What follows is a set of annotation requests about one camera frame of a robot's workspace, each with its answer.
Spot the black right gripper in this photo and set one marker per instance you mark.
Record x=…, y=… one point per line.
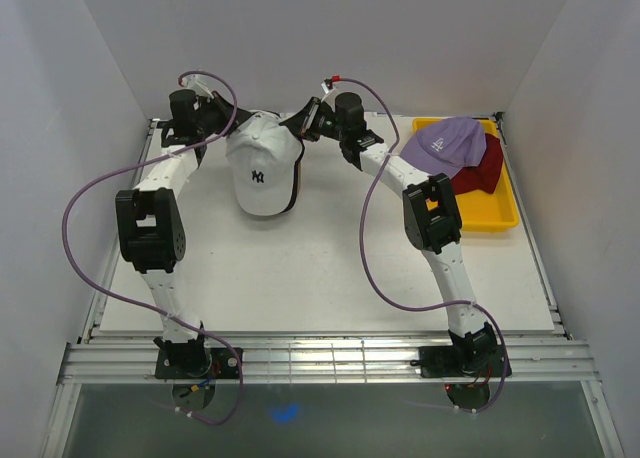
x=304, y=125

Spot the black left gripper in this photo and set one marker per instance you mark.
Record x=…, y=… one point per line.
x=217, y=105

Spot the beige baseball cap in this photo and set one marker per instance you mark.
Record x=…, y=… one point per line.
x=296, y=182

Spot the black baseball cap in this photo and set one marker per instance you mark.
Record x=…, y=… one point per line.
x=289, y=207

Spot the white baseball cap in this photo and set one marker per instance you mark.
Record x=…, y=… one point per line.
x=262, y=154

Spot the purple baseball cap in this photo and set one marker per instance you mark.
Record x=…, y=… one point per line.
x=446, y=146

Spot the dark red baseball cap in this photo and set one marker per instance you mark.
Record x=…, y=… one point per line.
x=485, y=176

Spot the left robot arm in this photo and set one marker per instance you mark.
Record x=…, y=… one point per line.
x=150, y=229

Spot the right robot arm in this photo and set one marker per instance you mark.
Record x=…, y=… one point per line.
x=432, y=225

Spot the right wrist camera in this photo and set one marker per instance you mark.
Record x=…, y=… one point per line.
x=330, y=89

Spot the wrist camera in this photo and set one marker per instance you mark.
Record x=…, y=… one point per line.
x=330, y=89
x=193, y=82

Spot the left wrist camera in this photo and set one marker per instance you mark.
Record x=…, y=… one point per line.
x=193, y=82

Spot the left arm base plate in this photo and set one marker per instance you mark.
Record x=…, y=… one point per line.
x=218, y=362

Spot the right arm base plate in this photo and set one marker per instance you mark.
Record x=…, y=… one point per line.
x=445, y=361

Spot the aluminium frame rail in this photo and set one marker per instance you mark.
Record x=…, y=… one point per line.
x=326, y=360

